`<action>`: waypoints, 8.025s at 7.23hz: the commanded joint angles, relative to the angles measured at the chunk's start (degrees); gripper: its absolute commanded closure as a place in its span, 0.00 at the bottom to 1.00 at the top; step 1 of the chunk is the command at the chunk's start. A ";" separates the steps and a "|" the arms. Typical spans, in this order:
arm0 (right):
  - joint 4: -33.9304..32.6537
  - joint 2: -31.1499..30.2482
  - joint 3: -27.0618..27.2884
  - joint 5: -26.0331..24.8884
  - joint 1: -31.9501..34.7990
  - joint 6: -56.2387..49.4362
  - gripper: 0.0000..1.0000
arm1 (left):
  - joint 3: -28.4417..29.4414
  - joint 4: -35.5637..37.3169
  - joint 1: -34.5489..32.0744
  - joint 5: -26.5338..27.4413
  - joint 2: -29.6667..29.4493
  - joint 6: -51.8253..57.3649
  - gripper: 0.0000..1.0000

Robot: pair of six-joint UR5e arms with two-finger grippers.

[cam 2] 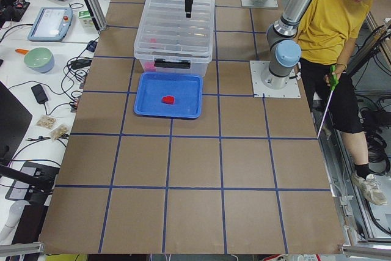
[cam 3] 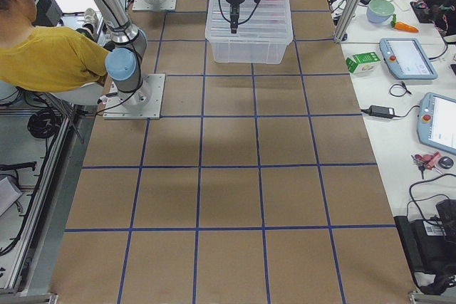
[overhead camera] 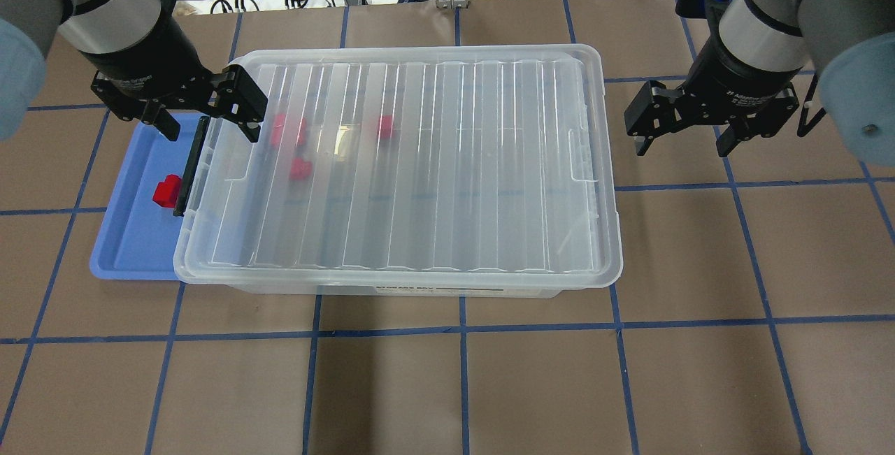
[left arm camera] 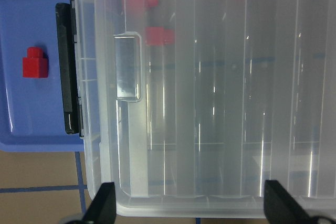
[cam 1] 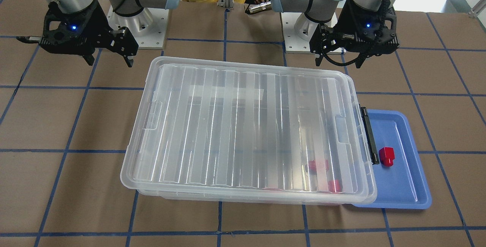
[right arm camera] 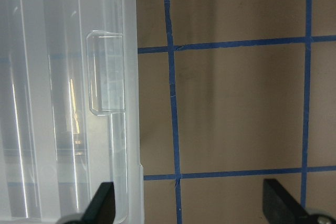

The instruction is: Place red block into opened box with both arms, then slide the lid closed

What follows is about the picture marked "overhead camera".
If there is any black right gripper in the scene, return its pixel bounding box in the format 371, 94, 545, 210
624, 67, 800, 158

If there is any red block under lid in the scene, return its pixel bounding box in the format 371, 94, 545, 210
376, 115, 394, 140

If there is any red block upper pair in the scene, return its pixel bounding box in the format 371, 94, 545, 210
271, 114, 308, 143

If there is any clear plastic box lid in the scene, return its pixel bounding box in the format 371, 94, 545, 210
173, 45, 624, 289

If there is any blue plastic tray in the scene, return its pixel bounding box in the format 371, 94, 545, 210
89, 113, 199, 281

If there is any red block from tray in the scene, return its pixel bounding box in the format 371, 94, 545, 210
152, 174, 182, 209

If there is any red block single middle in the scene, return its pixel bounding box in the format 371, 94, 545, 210
289, 157, 314, 181

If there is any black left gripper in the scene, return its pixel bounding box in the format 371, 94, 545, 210
90, 64, 268, 143

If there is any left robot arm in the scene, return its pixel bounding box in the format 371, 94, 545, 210
1, 0, 268, 143

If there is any clear plastic storage box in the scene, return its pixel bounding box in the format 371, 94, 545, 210
175, 44, 622, 298

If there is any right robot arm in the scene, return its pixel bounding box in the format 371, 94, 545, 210
624, 0, 894, 166

